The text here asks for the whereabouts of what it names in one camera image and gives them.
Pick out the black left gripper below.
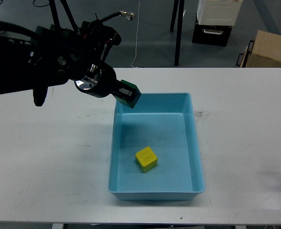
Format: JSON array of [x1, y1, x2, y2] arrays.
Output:
[[74, 63, 136, 100]]

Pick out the green cube block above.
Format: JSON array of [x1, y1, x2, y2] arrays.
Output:
[[114, 80, 141, 109]]

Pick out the yellow cube block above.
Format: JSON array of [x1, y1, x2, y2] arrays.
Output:
[[135, 146, 158, 173]]

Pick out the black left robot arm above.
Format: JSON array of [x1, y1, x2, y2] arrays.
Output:
[[0, 19, 141, 108]]

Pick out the cardboard box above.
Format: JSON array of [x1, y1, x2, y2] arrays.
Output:
[[245, 30, 281, 68]]

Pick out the white storage box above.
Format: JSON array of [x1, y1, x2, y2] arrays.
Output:
[[196, 0, 243, 26]]

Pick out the blue plastic bin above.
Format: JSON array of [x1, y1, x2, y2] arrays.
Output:
[[108, 93, 205, 200]]

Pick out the black left trestle legs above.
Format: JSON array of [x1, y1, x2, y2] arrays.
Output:
[[49, 0, 80, 33]]

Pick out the black trestle legs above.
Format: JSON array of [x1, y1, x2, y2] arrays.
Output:
[[170, 0, 185, 66], [49, 0, 80, 33]]

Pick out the black right trestle legs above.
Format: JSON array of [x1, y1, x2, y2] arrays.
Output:
[[170, 0, 185, 66]]

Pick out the black storage crate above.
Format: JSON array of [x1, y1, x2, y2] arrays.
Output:
[[192, 20, 233, 47]]

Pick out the white hanging cord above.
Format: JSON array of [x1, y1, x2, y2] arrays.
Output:
[[130, 0, 141, 68]]

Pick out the black metal handle frame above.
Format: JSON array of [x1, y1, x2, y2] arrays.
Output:
[[236, 40, 255, 68]]

